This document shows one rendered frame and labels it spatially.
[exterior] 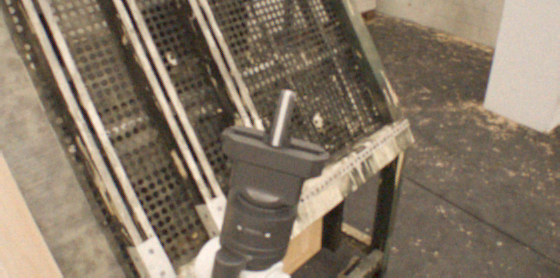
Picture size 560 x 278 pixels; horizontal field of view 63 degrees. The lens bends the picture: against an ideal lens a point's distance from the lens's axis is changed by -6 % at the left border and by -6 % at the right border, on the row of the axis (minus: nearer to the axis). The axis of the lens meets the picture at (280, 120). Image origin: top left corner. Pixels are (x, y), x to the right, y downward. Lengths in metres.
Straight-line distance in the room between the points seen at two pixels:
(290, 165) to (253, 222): 0.08
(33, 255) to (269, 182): 0.81
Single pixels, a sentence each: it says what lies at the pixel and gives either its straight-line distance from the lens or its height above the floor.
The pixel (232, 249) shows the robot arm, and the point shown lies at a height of 1.47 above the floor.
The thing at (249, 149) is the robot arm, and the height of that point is 1.59.
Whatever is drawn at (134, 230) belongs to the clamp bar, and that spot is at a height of 1.06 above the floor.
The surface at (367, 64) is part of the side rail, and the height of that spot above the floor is 1.12.
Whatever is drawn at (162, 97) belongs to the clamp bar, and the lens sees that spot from 1.36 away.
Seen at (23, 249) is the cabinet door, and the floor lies 1.10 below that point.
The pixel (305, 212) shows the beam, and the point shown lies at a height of 0.85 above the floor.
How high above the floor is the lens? 1.89
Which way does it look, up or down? 29 degrees down
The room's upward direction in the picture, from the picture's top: straight up
